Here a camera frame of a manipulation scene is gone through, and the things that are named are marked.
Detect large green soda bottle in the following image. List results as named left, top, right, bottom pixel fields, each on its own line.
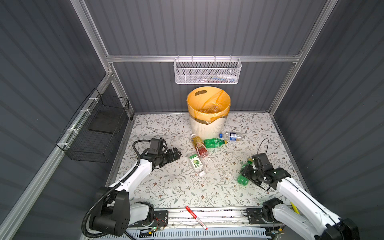
left=237, top=158, right=253, bottom=186

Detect clear crushed bottle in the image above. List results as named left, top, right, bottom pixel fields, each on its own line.
left=199, top=102, right=226, bottom=114

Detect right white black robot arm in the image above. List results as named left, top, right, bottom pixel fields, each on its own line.
left=241, top=164, right=360, bottom=240

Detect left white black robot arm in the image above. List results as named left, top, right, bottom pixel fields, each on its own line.
left=81, top=138, right=182, bottom=239

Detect cream ribbed waste bin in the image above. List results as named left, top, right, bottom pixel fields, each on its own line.
left=190, top=117, right=227, bottom=140

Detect orange plastic bin liner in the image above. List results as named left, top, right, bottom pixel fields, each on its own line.
left=187, top=86, right=231, bottom=124

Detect green lime label bottle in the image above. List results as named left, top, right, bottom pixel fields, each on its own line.
left=188, top=154, right=206, bottom=177

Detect yellow highlighter pen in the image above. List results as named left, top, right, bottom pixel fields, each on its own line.
left=291, top=202, right=300, bottom=215

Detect red yellow tea bottle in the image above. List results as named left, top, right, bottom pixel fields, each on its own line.
left=191, top=134, right=209, bottom=158

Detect floral table mat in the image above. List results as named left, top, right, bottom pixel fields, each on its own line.
left=117, top=113, right=301, bottom=208

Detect crushed green bottle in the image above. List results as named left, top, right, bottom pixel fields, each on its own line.
left=204, top=138, right=228, bottom=149

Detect blue label water bottle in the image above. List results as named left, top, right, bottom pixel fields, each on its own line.
left=219, top=132, right=244, bottom=142

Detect red marker pen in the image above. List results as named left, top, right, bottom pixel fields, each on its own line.
left=185, top=206, right=208, bottom=231

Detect items in white basket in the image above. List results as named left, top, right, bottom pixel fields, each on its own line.
left=194, top=74, right=238, bottom=83

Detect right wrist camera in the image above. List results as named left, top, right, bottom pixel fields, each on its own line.
left=252, top=153, right=274, bottom=172

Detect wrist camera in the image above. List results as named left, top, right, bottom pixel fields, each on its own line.
left=252, top=153, right=274, bottom=172
left=148, top=138, right=168, bottom=155

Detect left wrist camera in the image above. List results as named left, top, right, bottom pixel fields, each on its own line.
left=148, top=138, right=168, bottom=155

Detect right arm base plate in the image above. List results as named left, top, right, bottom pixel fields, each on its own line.
left=245, top=206, right=269, bottom=224

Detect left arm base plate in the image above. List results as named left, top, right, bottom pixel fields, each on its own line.
left=128, top=211, right=169, bottom=228

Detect black wire mesh basket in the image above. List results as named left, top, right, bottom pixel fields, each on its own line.
left=56, top=89, right=131, bottom=163

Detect white wire mesh basket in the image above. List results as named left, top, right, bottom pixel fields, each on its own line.
left=173, top=57, right=242, bottom=85

